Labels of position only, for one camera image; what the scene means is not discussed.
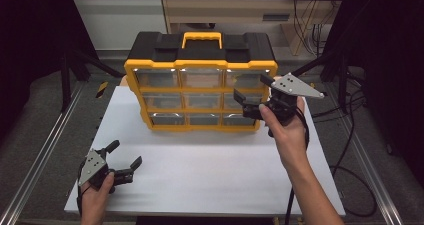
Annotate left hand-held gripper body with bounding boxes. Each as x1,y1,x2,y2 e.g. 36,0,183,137
77,148,135,195

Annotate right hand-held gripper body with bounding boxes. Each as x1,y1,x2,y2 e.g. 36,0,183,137
242,72,325,127

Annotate clear plastic drawer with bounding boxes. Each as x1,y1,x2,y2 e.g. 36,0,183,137
225,68,270,90

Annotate yellow and black drawer organizer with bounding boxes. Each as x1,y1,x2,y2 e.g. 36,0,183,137
123,31,279,133

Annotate person's left hand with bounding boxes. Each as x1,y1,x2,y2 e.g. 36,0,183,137
80,171,116,213

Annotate person's right hand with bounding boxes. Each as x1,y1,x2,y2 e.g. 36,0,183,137
258,96,310,160

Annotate yellow clamp right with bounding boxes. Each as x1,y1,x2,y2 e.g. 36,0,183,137
309,82,328,98

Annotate yellow clamp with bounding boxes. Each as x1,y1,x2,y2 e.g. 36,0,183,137
95,81,110,100
309,82,328,98

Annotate black metal stand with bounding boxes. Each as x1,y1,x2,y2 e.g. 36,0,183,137
285,47,352,115
59,47,126,113

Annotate yellow clamp left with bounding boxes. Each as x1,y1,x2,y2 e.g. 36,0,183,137
95,81,110,100

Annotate wooden board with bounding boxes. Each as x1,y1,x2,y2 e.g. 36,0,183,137
119,74,300,90

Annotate wooden cabinet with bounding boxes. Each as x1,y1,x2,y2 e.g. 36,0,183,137
159,0,348,57

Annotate group of clear organizer drawers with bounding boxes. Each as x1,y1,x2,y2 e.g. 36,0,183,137
133,67,265,127

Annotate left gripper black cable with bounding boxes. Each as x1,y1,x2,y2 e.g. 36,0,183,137
76,161,85,217

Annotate aluminium rail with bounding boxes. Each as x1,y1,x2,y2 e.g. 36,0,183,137
323,84,405,225
0,81,86,225

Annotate hanging black cables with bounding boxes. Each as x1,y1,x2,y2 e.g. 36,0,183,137
292,0,332,57

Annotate black floor cables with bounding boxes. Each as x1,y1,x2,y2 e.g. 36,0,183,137
311,69,368,125

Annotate looped black floor cable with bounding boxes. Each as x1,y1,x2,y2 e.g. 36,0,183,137
329,164,378,218

